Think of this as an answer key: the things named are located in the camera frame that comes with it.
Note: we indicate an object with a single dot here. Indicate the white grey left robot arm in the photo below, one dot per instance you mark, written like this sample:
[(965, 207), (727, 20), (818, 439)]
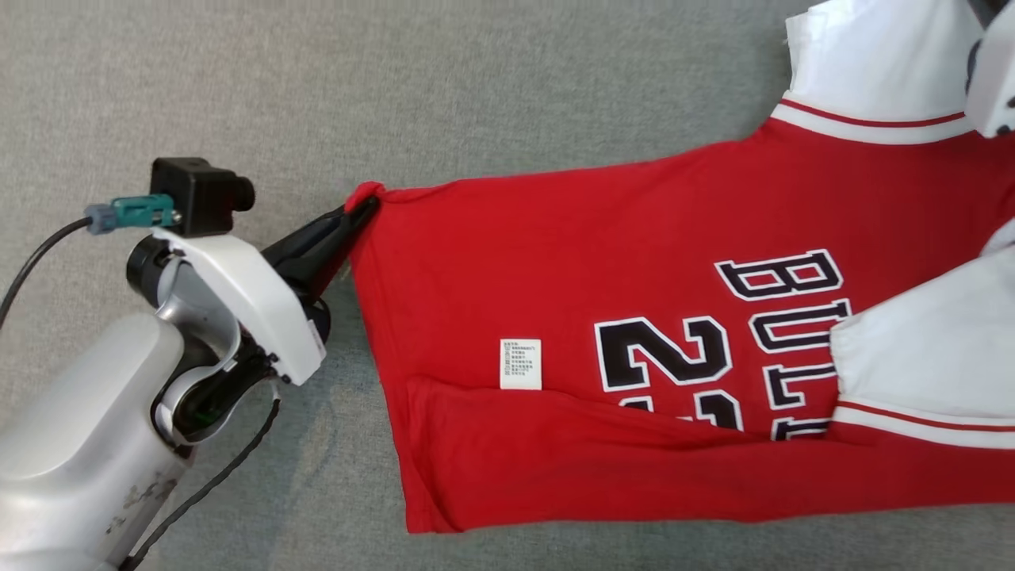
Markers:
[(79, 444)]

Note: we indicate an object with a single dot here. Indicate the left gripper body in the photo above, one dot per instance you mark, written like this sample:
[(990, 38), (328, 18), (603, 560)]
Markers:
[(254, 293)]

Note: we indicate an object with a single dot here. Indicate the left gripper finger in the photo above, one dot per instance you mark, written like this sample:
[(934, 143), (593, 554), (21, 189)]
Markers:
[(317, 274), (317, 238)]

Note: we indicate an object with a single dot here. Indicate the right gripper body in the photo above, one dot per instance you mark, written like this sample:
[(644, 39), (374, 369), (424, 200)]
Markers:
[(995, 79)]

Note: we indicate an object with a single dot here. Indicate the red white basketball jersey shirt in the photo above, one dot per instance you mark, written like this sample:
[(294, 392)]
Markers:
[(555, 262)]

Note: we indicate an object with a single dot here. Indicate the teal left camera connector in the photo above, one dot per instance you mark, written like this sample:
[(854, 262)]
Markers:
[(139, 212)]

